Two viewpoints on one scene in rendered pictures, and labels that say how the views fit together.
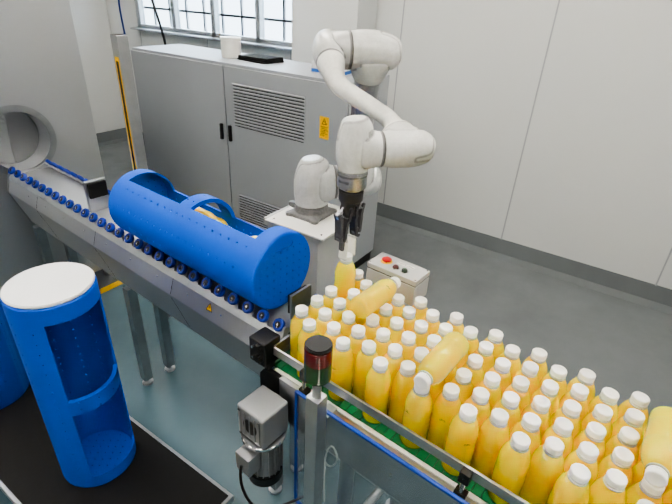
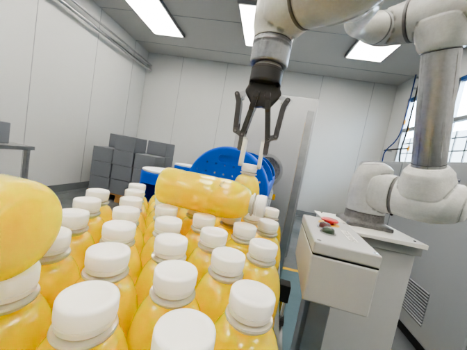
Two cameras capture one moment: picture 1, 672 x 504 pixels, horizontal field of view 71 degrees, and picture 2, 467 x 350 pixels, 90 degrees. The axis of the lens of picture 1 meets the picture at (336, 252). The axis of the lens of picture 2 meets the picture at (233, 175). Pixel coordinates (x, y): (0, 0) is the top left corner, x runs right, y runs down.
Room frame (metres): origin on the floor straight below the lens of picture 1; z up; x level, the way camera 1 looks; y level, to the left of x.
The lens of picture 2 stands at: (1.05, -0.53, 1.21)
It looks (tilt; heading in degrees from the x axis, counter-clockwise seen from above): 5 degrees down; 64
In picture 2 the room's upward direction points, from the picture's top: 10 degrees clockwise
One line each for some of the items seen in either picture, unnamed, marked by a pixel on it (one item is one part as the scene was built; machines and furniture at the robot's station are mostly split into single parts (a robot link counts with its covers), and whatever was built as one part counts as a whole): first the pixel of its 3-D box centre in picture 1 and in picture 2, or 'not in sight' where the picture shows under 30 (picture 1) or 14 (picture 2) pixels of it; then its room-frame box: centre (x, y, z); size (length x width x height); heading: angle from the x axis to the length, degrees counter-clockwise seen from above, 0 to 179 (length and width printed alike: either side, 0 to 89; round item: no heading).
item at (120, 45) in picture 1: (144, 197); (291, 205); (2.49, 1.11, 0.85); 0.06 x 0.06 x 1.70; 53
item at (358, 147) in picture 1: (358, 143); (283, 5); (1.33, -0.05, 1.56); 0.13 x 0.11 x 0.16; 102
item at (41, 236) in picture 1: (51, 270); not in sight; (2.50, 1.78, 0.31); 0.06 x 0.06 x 0.63; 53
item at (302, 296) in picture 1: (299, 304); not in sight; (1.33, 0.12, 0.99); 0.10 x 0.02 x 0.12; 143
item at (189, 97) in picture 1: (250, 153); (411, 235); (3.79, 0.74, 0.72); 2.15 x 0.54 x 1.45; 57
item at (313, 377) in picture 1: (317, 368); not in sight; (0.81, 0.03, 1.18); 0.06 x 0.06 x 0.05
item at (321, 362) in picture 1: (318, 353); not in sight; (0.81, 0.03, 1.23); 0.06 x 0.06 x 0.04
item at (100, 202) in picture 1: (97, 195); not in sight; (2.13, 1.18, 1.00); 0.10 x 0.04 x 0.15; 143
